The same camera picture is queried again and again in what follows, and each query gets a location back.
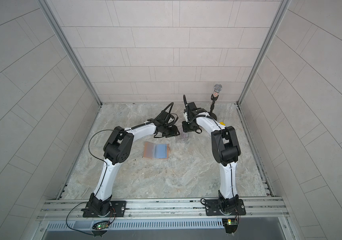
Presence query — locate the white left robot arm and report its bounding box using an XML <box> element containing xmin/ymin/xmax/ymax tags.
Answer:
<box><xmin>89</xmin><ymin>110</ymin><xmax>180</xmax><ymax>205</ymax></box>

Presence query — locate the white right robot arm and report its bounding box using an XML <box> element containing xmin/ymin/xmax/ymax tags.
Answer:
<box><xmin>182</xmin><ymin>102</ymin><xmax>241</xmax><ymax>213</ymax></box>

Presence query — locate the clear acrylic card stand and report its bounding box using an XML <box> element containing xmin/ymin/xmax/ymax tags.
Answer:
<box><xmin>178</xmin><ymin>132</ymin><xmax>189</xmax><ymax>143</ymax></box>

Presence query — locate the black microphone stand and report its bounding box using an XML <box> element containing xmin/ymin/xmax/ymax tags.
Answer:
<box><xmin>209</xmin><ymin>84</ymin><xmax>222</xmax><ymax>120</ymax></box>

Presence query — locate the white ventilation grille strip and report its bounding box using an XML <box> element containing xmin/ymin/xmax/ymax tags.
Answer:
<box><xmin>46</xmin><ymin>219</ymin><xmax>224</xmax><ymax>232</ymax></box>

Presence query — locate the right circuit board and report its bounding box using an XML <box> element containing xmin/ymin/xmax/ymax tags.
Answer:
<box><xmin>222</xmin><ymin>219</ymin><xmax>239</xmax><ymax>234</ymax></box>

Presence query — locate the left green circuit board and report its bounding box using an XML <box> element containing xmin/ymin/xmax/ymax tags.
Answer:
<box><xmin>92</xmin><ymin>221</ymin><xmax>110</xmax><ymax>231</ymax></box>

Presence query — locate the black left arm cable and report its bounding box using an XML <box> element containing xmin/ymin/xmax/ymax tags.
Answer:
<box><xmin>87</xmin><ymin>128</ymin><xmax>118</xmax><ymax>164</ymax></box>

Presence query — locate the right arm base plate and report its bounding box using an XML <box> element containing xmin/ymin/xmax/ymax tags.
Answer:
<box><xmin>200</xmin><ymin>198</ymin><xmax>246</xmax><ymax>216</ymax></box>

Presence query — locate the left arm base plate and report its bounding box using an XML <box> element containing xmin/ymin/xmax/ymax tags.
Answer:
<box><xmin>81</xmin><ymin>201</ymin><xmax>127</xmax><ymax>218</ymax></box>

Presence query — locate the aluminium mounting rail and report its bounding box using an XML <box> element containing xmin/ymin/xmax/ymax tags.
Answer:
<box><xmin>35</xmin><ymin>197</ymin><xmax>289</xmax><ymax>221</ymax></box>

